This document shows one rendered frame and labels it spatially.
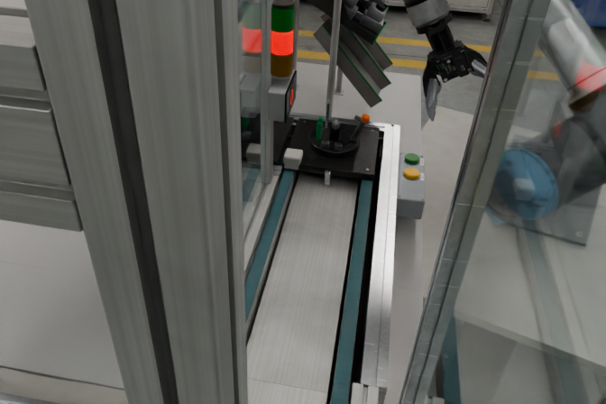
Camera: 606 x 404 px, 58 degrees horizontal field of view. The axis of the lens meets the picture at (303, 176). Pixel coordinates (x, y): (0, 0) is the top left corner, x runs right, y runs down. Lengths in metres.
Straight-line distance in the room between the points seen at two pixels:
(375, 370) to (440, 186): 0.73
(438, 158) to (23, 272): 1.17
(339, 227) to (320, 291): 0.21
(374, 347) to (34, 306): 0.72
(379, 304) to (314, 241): 0.25
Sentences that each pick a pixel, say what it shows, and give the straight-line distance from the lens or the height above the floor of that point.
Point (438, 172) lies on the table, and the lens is 1.67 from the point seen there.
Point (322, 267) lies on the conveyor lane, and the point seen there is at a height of 0.92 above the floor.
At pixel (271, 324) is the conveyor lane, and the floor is 0.92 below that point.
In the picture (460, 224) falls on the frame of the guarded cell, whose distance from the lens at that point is 0.56.
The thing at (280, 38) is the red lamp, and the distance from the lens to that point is 1.17.
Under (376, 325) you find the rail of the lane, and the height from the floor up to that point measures 0.95.
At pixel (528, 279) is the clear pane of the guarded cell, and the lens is 0.36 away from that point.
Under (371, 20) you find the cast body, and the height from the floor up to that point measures 1.23.
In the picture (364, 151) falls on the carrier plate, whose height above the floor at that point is 0.97.
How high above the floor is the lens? 1.79
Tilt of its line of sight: 36 degrees down
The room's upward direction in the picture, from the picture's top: 3 degrees clockwise
